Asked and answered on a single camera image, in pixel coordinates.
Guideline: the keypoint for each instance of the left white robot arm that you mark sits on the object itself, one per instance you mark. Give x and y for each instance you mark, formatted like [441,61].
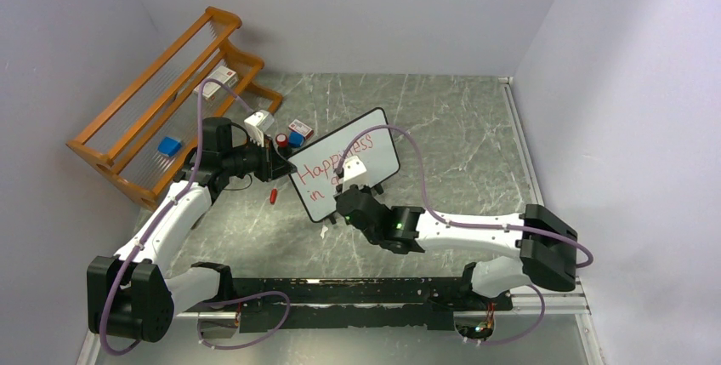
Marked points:
[129,294]

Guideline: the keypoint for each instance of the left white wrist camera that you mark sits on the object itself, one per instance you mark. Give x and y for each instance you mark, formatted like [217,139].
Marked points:
[257,125]

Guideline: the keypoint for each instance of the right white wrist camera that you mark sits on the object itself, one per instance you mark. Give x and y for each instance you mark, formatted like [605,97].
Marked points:
[354,173]

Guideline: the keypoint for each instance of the blue small block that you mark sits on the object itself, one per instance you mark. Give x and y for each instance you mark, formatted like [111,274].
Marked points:
[295,139]

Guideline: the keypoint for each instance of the blue block on rack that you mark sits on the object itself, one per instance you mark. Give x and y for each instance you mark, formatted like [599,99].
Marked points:
[169,146]

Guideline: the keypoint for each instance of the black base frame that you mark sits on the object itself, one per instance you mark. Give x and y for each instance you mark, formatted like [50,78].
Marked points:
[301,303]

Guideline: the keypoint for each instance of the orange wooden rack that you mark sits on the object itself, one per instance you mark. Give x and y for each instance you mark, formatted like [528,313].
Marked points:
[120,143]

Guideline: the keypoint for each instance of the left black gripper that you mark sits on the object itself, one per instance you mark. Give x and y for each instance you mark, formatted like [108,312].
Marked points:
[271,165]

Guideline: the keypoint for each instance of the black framed whiteboard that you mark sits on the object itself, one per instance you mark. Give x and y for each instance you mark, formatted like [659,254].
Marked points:
[314,179]

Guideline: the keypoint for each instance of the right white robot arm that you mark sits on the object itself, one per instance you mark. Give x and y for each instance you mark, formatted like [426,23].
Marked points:
[534,247]

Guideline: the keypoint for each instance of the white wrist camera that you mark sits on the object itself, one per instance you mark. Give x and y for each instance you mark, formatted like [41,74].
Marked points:
[257,125]
[354,173]

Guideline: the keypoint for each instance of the red white small box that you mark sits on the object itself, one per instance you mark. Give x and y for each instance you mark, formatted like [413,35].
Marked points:
[301,128]

